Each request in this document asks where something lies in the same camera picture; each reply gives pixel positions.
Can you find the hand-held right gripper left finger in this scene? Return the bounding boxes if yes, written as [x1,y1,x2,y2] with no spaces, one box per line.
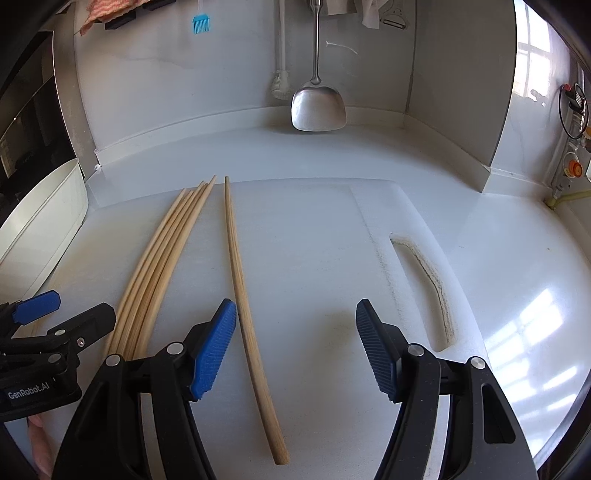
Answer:
[51,298,238,480]

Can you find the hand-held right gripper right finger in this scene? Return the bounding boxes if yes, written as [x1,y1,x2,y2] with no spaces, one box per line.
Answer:
[355,298,541,480]

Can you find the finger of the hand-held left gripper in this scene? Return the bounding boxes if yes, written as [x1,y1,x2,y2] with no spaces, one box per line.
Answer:
[0,302,117,360]
[0,290,62,331]

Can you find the bundle of wooden chopsticks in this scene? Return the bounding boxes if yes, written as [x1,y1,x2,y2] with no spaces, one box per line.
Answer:
[102,174,218,363]

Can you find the white round bowl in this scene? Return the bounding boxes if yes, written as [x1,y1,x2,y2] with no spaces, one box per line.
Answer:
[0,158,89,296]

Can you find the single wooden chopstick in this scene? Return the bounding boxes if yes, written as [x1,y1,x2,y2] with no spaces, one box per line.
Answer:
[224,175,291,465]

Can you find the person's left hand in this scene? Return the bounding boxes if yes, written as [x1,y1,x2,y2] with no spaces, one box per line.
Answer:
[27,414,52,477]

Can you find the white plastic cutting board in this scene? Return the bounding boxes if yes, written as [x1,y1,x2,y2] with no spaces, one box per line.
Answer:
[18,178,490,480]

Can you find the black range hood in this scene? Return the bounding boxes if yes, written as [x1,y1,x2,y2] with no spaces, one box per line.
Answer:
[0,28,86,195]

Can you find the steel spatula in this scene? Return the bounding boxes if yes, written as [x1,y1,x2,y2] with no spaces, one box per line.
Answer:
[291,0,347,134]

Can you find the white bottle brush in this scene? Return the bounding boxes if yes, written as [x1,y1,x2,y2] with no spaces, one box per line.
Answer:
[271,0,291,101]

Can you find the pink dish cloth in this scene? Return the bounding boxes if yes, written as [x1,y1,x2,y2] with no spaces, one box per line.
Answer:
[79,0,139,37]

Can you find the blue silicone basting brush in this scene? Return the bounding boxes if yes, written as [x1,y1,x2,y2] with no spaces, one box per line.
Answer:
[191,0,213,36]

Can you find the steel peeler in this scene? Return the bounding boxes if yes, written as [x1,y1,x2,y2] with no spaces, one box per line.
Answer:
[381,0,411,31]

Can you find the white hanging cloth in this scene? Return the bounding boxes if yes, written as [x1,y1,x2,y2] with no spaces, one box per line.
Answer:
[323,0,384,29]

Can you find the yellow gas hose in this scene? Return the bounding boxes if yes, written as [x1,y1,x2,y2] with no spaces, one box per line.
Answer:
[545,188,591,209]

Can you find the wall socket with orange switch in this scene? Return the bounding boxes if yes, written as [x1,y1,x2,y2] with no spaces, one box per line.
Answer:
[551,138,585,195]

